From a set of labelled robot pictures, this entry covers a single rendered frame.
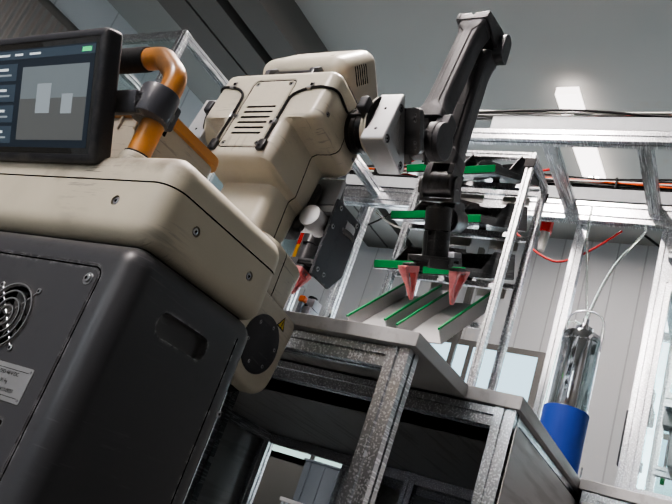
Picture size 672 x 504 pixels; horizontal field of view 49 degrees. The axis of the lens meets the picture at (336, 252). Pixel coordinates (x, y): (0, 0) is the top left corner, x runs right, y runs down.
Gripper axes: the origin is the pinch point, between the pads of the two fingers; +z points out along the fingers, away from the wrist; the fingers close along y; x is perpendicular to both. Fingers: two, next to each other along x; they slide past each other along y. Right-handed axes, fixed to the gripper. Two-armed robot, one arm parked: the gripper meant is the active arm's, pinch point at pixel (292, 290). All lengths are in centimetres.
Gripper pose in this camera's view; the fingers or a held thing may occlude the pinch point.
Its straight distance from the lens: 209.8
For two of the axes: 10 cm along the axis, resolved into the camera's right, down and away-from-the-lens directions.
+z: -3.2, 8.7, -3.7
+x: -4.0, -4.8, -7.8
